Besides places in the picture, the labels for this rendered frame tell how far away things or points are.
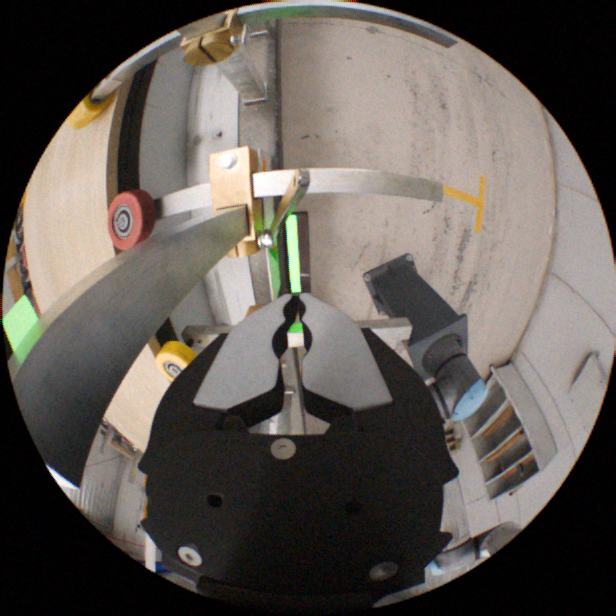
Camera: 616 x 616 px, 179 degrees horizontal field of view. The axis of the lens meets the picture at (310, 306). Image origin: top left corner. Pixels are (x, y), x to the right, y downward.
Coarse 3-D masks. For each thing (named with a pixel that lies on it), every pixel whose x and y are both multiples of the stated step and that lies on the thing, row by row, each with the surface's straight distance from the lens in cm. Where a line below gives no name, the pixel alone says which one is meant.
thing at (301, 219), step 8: (304, 216) 42; (304, 224) 42; (304, 232) 43; (304, 240) 43; (304, 248) 43; (304, 256) 44; (304, 264) 44; (304, 272) 45; (304, 280) 46; (304, 288) 46
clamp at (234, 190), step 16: (240, 160) 26; (256, 160) 30; (224, 176) 27; (240, 176) 26; (224, 192) 27; (240, 192) 26; (224, 208) 27; (256, 208) 28; (256, 224) 27; (256, 240) 28; (240, 256) 27
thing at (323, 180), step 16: (256, 176) 27; (272, 176) 26; (288, 176) 26; (320, 176) 26; (336, 176) 26; (352, 176) 26; (368, 176) 27; (384, 176) 28; (400, 176) 28; (176, 192) 31; (192, 192) 30; (208, 192) 28; (256, 192) 27; (272, 192) 26; (320, 192) 26; (336, 192) 26; (352, 192) 26; (368, 192) 27; (384, 192) 27; (400, 192) 28; (416, 192) 29; (432, 192) 30; (160, 208) 32; (176, 208) 31; (192, 208) 30
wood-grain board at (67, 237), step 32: (64, 128) 65; (96, 128) 44; (64, 160) 55; (96, 160) 40; (32, 192) 87; (64, 192) 51; (96, 192) 38; (32, 224) 83; (64, 224) 51; (96, 224) 38; (32, 256) 88; (64, 256) 53; (96, 256) 40; (64, 288) 59; (128, 384) 59; (160, 384) 48; (128, 416) 85
